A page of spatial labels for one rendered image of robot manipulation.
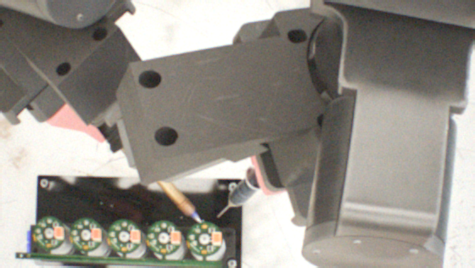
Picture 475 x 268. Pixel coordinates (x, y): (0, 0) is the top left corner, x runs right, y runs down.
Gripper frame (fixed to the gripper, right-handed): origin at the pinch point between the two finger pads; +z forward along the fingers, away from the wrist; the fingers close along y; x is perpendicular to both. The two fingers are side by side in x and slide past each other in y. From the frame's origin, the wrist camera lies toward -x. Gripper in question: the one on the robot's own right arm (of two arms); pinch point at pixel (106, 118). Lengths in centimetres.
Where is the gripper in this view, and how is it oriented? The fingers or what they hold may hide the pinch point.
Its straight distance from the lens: 64.9
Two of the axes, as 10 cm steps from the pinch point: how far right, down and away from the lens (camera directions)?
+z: 3.6, 5.5, 7.5
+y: 7.2, -6.8, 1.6
